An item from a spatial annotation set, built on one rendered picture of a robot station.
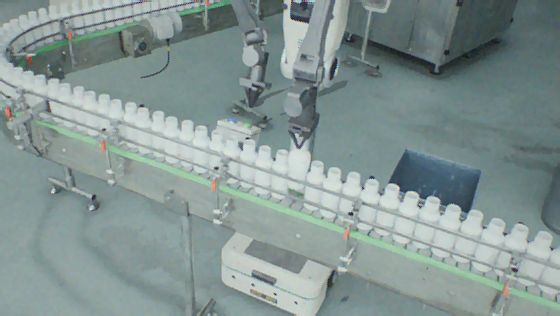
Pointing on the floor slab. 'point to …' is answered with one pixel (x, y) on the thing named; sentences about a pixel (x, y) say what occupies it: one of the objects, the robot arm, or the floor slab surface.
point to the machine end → (433, 26)
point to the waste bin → (553, 204)
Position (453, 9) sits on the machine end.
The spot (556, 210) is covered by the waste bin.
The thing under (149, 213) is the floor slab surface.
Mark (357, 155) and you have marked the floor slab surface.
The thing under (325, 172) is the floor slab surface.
